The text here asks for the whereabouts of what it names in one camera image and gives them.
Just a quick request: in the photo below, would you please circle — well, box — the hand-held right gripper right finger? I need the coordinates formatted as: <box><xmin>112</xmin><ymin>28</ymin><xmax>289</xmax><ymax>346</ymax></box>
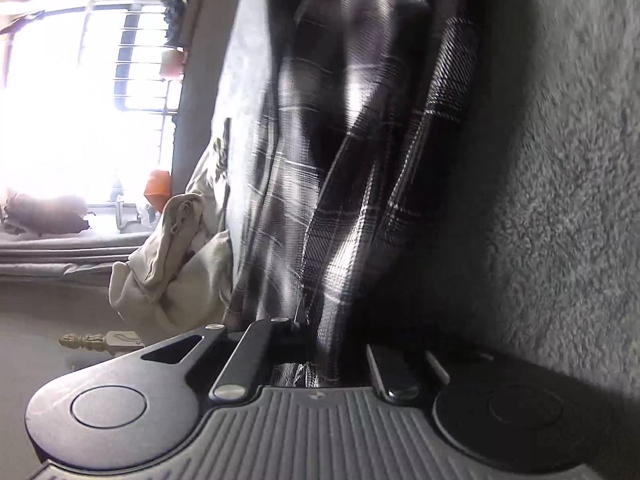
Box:
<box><xmin>366</xmin><ymin>344</ymin><xmax>496</xmax><ymax>403</ymax></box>

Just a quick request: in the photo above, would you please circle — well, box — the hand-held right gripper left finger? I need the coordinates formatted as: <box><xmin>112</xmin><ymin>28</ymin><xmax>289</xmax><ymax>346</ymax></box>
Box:
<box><xmin>141</xmin><ymin>317</ymin><xmax>321</xmax><ymax>403</ymax></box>

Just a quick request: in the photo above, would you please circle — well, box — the black white plaid shirt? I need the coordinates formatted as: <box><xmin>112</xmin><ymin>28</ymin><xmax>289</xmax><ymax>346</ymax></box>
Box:
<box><xmin>225</xmin><ymin>0</ymin><xmax>486</xmax><ymax>391</ymax></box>

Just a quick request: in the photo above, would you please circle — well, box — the cream knit sweater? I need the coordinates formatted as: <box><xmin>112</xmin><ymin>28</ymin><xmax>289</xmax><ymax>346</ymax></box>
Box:
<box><xmin>109</xmin><ymin>230</ymin><xmax>235</xmax><ymax>331</ymax></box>

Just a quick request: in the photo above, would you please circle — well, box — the beige garment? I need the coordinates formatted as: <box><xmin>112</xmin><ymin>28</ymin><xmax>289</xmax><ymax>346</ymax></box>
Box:
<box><xmin>129</xmin><ymin>192</ymin><xmax>207</xmax><ymax>291</ymax></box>

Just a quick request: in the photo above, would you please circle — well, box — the cream carved headboard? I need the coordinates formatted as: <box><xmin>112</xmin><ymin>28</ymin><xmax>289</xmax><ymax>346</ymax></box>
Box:
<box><xmin>59</xmin><ymin>331</ymin><xmax>146</xmax><ymax>353</ymax></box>

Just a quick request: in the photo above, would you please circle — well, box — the orange object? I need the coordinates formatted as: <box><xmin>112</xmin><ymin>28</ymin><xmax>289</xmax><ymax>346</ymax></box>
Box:
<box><xmin>144</xmin><ymin>170</ymin><xmax>173</xmax><ymax>213</ymax></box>

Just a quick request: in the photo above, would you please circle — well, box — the grey curtain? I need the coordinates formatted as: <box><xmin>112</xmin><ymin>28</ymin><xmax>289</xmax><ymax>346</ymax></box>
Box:
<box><xmin>0</xmin><ymin>190</ymin><xmax>151</xmax><ymax>281</ymax></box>

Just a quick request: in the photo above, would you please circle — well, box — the pink pot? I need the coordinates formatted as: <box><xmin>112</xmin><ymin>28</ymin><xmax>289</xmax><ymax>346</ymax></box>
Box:
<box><xmin>160</xmin><ymin>47</ymin><xmax>188</xmax><ymax>81</ymax></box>

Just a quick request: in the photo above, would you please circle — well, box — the cardboard box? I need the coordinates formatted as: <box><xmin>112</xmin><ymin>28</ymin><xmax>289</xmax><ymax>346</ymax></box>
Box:
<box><xmin>160</xmin><ymin>0</ymin><xmax>208</xmax><ymax>56</ymax></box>

